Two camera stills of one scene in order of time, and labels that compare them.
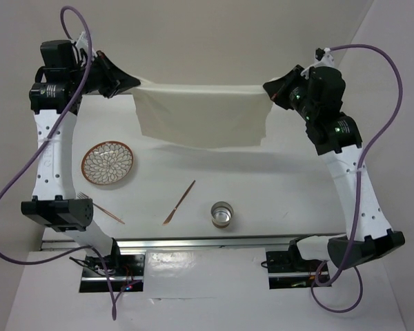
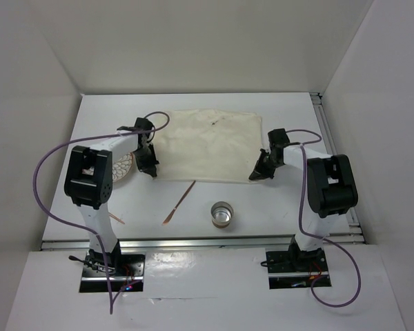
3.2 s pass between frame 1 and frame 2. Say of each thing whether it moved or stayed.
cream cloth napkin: moved
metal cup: stayed
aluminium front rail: stayed
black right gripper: moved
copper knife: stayed
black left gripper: moved
